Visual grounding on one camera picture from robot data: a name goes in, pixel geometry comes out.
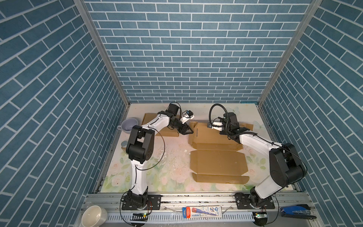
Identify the brown cardboard box stack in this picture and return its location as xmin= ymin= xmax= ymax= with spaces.
xmin=189 ymin=122 xmax=249 ymax=184

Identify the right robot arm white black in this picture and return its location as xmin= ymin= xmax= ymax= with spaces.
xmin=212 ymin=112 xmax=307 ymax=209

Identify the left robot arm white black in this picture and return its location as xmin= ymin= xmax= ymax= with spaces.
xmin=126 ymin=102 xmax=194 ymax=210

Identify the lavender mug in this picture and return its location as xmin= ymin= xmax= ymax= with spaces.
xmin=117 ymin=118 xmax=139 ymax=134

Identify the small jar with lid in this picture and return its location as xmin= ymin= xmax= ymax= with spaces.
xmin=121 ymin=141 xmax=128 ymax=151

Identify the toothpaste package red blue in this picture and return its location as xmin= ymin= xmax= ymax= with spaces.
xmin=182 ymin=206 xmax=222 ymax=219

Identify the right controller board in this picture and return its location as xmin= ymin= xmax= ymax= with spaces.
xmin=252 ymin=211 xmax=268 ymax=227

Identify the controller board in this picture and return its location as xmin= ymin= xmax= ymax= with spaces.
xmin=130 ymin=213 xmax=149 ymax=226
xmin=252 ymin=211 xmax=268 ymax=227

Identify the left controller board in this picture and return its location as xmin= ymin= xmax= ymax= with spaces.
xmin=130 ymin=213 xmax=149 ymax=226

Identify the blue stapler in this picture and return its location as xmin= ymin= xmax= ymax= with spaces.
xmin=280 ymin=204 xmax=317 ymax=220

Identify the white bowl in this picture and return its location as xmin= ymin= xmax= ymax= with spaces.
xmin=81 ymin=205 xmax=108 ymax=227

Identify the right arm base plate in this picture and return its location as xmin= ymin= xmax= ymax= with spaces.
xmin=234 ymin=193 xmax=275 ymax=210

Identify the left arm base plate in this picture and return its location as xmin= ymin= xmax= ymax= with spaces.
xmin=121 ymin=194 xmax=162 ymax=211

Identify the aluminium rail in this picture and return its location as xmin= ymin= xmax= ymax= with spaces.
xmin=75 ymin=191 xmax=323 ymax=227

